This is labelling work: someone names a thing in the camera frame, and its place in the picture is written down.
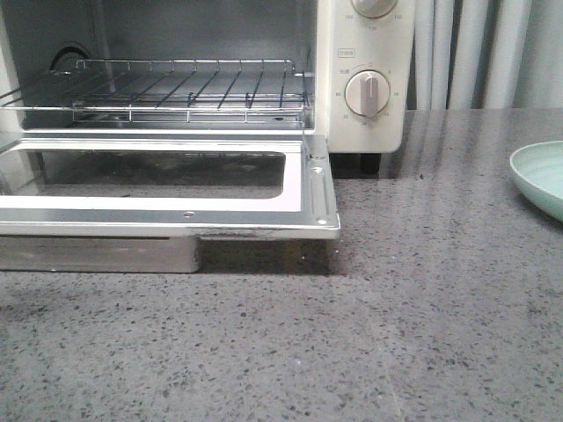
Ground glass oven door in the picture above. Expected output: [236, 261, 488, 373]
[1, 133, 340, 273]

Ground metal wire oven rack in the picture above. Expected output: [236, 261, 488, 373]
[1, 59, 313, 126]

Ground lower timer knob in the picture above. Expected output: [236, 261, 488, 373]
[344, 70, 391, 118]

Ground white curtain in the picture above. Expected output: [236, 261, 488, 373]
[407, 1, 562, 110]

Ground light green round plate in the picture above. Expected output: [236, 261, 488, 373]
[509, 141, 562, 222]

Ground white toaster oven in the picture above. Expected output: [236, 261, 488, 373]
[1, 1, 415, 155]

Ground upper temperature knob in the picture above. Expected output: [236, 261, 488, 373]
[351, 0, 398, 18]

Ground black oven foot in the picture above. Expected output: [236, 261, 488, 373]
[360, 153, 382, 175]

